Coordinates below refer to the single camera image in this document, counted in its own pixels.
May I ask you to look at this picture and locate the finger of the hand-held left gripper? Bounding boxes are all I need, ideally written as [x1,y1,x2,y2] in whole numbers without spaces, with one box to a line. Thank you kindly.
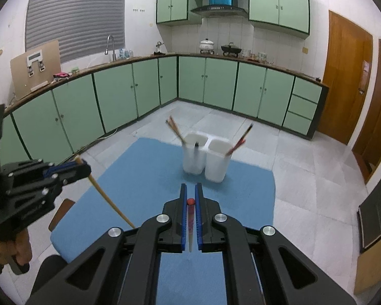
[2,159,84,180]
[6,163,92,210]

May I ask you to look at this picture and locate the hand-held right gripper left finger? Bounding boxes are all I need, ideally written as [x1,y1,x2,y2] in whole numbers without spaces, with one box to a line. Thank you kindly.
[25,182,188,305]

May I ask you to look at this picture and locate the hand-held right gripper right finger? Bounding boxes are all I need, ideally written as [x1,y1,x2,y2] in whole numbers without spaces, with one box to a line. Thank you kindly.
[195,182,358,305]

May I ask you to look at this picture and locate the red floral wooden chopstick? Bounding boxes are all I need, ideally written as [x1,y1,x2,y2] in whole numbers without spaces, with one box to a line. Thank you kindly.
[187,198,196,254]
[225,139,247,157]

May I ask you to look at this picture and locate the plain wooden chopstick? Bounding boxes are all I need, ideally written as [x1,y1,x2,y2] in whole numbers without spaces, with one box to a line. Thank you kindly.
[73,155,136,229]

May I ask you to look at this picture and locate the white double utensil holder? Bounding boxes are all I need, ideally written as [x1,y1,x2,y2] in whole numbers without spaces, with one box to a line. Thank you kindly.
[182,130,232,184]

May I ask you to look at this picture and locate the plain bamboo chopstick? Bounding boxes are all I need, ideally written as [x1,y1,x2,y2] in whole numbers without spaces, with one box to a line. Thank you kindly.
[166,118,185,145]

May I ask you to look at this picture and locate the person's left hand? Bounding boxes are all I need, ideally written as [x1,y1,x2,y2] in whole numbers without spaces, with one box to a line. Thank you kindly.
[0,228,33,269]

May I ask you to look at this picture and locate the blue tablecloth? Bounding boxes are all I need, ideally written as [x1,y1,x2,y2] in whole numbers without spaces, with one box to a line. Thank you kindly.
[50,137,277,305]

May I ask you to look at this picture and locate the green base cabinets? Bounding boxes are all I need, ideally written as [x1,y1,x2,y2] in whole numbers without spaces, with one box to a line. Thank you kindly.
[0,53,330,173]

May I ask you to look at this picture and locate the wooden board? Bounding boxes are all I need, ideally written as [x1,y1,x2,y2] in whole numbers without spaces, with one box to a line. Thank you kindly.
[10,39,63,101]

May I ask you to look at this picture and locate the metal faucet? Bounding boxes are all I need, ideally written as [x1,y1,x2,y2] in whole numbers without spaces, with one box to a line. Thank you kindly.
[104,35,117,63]

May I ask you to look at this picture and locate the grey window blind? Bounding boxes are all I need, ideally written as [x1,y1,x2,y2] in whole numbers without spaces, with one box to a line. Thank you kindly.
[25,0,128,65]

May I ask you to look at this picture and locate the glass jars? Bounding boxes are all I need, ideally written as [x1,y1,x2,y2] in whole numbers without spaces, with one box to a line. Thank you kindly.
[241,49,274,65]

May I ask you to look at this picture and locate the black wok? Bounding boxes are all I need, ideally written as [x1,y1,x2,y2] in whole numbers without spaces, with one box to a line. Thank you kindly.
[221,42,243,57]

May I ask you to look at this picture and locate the black glass cabinet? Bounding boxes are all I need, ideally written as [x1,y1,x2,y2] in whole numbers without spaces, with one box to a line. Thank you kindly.
[358,181,381,254]

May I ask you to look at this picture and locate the range hood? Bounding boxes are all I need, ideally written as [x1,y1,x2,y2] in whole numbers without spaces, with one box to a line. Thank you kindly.
[190,0,247,19]

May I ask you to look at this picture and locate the white bracket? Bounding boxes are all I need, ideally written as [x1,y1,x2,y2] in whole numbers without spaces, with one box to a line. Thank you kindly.
[27,52,47,77]

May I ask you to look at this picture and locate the wooden door with frame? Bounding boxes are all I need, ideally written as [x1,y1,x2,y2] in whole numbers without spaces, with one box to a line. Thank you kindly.
[352,38,381,184]

